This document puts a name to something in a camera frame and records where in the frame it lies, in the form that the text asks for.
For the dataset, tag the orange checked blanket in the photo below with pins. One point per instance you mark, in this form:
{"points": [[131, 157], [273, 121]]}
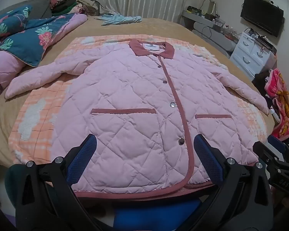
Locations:
{"points": [[38, 125]]}

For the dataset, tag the teal floral quilt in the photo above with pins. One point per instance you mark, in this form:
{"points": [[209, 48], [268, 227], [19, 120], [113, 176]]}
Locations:
{"points": [[36, 38]]}

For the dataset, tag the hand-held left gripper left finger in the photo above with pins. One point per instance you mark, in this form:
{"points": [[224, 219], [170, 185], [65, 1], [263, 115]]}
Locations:
{"points": [[83, 158]]}

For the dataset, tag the pink quilted jacket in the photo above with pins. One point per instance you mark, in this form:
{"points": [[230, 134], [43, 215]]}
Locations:
{"points": [[125, 101]]}

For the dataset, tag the pink printed towel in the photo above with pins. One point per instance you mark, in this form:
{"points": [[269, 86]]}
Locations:
{"points": [[283, 105]]}

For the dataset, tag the clutter of small bottles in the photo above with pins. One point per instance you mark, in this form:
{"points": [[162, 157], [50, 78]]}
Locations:
{"points": [[216, 20]]}

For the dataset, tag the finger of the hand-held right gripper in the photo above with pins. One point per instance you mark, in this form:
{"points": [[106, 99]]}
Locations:
{"points": [[277, 142], [267, 152]]}

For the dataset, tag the light blue garment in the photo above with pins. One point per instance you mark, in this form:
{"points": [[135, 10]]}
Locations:
{"points": [[121, 19]]}

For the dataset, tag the white chest of drawers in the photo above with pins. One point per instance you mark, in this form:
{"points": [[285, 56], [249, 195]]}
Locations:
{"points": [[248, 53]]}

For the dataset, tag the teal floral pillow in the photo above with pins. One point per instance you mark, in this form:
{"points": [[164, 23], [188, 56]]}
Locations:
{"points": [[7, 21]]}

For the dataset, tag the black set-top box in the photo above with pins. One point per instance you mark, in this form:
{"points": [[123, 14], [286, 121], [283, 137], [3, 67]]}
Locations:
{"points": [[265, 42]]}

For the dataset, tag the small table mirror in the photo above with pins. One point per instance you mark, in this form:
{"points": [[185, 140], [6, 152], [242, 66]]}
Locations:
{"points": [[209, 6]]}

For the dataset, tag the grey headboard cushion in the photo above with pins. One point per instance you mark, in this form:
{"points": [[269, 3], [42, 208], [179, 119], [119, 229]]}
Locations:
{"points": [[36, 7]]}

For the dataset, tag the black wall television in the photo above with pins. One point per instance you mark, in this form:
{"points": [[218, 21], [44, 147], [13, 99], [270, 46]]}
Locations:
{"points": [[261, 15]]}

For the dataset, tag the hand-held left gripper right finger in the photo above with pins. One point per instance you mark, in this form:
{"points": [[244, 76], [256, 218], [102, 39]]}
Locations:
{"points": [[208, 160]]}

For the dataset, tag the grey dressing shelf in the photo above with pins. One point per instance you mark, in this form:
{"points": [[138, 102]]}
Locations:
{"points": [[207, 28]]}

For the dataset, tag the blue cloth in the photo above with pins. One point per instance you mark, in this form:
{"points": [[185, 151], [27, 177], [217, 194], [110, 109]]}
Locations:
{"points": [[156, 214]]}

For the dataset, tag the dark clothes heap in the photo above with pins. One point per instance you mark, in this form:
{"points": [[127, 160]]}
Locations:
{"points": [[261, 84]]}

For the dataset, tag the pile of mixed clothes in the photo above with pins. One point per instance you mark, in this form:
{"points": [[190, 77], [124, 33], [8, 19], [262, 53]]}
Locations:
{"points": [[69, 4]]}

